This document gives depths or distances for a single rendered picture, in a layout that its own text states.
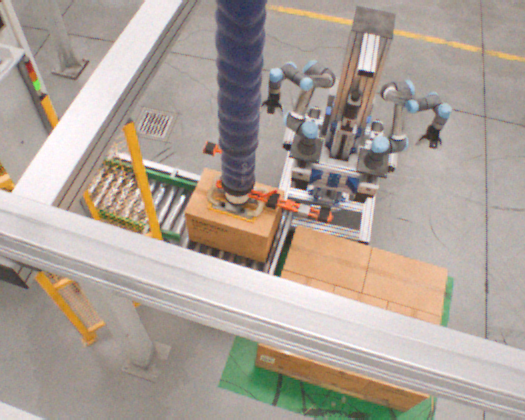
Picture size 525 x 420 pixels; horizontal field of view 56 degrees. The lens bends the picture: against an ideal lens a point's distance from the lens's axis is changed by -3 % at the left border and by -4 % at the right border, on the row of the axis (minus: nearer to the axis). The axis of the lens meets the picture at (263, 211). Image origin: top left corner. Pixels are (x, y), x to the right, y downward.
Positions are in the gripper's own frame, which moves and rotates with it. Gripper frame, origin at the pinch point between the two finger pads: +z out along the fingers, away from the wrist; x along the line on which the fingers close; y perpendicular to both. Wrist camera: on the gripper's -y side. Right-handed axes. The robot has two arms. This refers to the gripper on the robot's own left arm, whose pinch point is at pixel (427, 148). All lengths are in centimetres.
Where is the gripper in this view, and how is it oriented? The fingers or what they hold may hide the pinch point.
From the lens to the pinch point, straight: 334.5
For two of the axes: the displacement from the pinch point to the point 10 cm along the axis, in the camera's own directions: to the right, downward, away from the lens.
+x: -9.7, -2.2, 0.7
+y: 2.2, -8.3, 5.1
